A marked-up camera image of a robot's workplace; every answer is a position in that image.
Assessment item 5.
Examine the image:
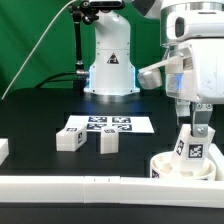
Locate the white cable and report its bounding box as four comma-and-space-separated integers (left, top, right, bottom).
0, 0, 78, 101

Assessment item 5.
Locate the white paper with markers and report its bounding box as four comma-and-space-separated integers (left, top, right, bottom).
65, 115, 154, 133

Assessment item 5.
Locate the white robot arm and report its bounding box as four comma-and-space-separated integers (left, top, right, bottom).
86, 0, 224, 138

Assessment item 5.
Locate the black overhead camera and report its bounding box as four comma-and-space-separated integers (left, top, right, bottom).
81, 0, 125, 10

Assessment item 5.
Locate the white front rail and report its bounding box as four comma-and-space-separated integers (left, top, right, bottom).
0, 176, 224, 208

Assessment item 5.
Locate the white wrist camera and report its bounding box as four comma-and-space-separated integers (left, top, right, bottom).
137, 56, 183, 90

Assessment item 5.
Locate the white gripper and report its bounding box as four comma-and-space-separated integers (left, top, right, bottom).
166, 39, 224, 137

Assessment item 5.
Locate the white round stool seat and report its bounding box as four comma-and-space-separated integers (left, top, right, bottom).
150, 151, 216, 181

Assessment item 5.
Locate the white left rail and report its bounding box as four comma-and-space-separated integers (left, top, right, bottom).
0, 138, 9, 165

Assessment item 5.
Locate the black cable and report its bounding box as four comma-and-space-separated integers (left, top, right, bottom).
34, 71, 90, 90

